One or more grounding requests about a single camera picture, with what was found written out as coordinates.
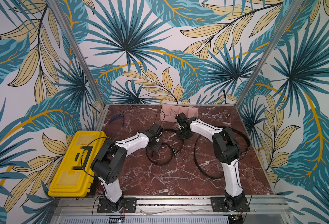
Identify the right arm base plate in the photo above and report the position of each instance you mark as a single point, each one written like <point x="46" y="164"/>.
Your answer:
<point x="223" y="204"/>

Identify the blue handled pliers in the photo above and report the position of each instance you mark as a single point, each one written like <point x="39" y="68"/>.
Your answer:
<point x="119" y="115"/>

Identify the aluminium front rail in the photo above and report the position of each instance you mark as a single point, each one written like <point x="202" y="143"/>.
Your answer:
<point x="263" y="209"/>

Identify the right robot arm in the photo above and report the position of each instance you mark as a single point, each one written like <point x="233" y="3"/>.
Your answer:
<point x="232" y="178"/>

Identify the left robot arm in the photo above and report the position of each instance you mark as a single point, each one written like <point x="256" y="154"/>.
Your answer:
<point x="109" y="161"/>

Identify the right aluminium frame post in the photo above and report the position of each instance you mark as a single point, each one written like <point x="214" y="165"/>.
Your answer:
<point x="294" y="7"/>

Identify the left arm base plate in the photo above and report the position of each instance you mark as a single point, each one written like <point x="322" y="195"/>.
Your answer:
<point x="127" y="205"/>

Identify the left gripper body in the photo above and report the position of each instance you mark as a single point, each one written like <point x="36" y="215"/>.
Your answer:
<point x="156" y="146"/>

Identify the yellow tool case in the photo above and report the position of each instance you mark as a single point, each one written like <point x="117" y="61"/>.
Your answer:
<point x="74" y="176"/>

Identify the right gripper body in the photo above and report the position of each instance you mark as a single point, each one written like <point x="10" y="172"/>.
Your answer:
<point x="184" y="132"/>

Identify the pink compartment storage tray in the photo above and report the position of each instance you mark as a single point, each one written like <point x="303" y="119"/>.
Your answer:
<point x="169" y="112"/>

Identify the aluminium frame post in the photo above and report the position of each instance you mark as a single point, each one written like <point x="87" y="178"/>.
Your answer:
<point x="294" y="7"/>
<point x="61" y="18"/>

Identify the left aluminium frame post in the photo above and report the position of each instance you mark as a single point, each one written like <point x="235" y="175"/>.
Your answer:
<point x="61" y="18"/>

